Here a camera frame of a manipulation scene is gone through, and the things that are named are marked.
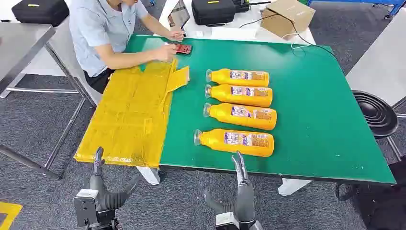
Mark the person's left hand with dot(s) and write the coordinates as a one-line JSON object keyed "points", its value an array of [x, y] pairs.
{"points": [[176, 35]]}

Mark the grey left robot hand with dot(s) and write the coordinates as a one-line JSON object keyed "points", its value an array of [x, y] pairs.
{"points": [[100, 193]]}

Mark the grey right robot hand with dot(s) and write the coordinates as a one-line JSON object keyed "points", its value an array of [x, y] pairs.
{"points": [[245, 203]]}

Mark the person's right hand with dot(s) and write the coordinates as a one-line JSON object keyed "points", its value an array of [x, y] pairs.
{"points": [[165, 53]]}

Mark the orange plastic bottle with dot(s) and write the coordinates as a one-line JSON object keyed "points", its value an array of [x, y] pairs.
{"points": [[222, 77], [222, 114], [222, 93], [212, 141]]}

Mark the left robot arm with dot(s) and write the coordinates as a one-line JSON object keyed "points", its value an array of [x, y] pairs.
{"points": [[106, 220]]}

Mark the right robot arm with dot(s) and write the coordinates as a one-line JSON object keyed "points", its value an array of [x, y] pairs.
{"points": [[252, 226]]}

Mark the red smartphone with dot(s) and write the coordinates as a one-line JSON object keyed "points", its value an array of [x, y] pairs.
{"points": [[183, 49]]}

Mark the grey tablet computer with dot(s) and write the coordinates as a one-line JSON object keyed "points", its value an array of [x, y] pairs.
{"points": [[179, 16]]}

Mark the small white block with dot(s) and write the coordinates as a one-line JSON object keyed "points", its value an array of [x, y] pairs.
{"points": [[199, 33]]}

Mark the black carry case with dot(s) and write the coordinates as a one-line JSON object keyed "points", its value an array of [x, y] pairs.
{"points": [[40, 12], [213, 12]]}

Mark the white flat box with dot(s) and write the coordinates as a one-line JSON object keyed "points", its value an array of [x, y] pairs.
{"points": [[234, 33]]}

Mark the white table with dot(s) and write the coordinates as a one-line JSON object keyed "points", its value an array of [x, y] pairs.
{"points": [[247, 22]]}

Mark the person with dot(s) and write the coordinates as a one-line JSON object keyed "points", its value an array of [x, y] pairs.
{"points": [[95, 31]]}

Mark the yellow sheet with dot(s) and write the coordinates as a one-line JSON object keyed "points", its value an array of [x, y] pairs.
{"points": [[127, 120]]}

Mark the grey steel table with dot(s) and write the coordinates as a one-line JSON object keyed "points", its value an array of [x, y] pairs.
{"points": [[62, 44]]}

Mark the green table mat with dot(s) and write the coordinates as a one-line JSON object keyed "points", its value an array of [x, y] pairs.
{"points": [[301, 111]]}

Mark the brown cardboard box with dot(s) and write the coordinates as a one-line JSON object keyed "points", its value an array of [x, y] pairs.
{"points": [[287, 17]]}

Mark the steel table with legs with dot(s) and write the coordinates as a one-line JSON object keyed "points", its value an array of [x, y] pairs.
{"points": [[19, 44]]}

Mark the black round stool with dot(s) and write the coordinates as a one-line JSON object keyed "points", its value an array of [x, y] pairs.
{"points": [[376, 114]]}

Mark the pale grey table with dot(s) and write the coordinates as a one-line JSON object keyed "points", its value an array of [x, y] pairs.
{"points": [[380, 57]]}

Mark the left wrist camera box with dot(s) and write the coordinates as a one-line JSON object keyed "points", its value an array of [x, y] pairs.
{"points": [[85, 208]]}

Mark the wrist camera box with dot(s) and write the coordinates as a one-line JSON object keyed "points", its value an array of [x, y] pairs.
{"points": [[85, 208], [225, 221]]}

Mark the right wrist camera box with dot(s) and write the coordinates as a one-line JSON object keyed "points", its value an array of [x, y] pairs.
{"points": [[225, 221]]}

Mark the blue metal frame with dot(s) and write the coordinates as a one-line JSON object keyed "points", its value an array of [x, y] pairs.
{"points": [[399, 6]]}

